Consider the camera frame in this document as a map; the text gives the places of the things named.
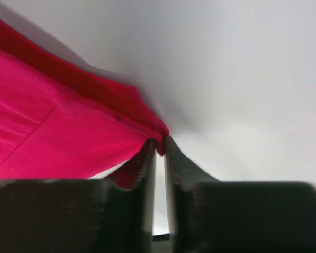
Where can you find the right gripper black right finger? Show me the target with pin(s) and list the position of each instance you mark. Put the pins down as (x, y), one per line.
(209, 215)

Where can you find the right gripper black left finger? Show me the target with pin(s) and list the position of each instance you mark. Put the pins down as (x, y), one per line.
(111, 214)

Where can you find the crimson red t-shirt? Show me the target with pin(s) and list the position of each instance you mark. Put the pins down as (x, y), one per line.
(58, 121)

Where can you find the black base mounting strip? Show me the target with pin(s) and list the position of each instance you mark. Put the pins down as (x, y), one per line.
(161, 244)

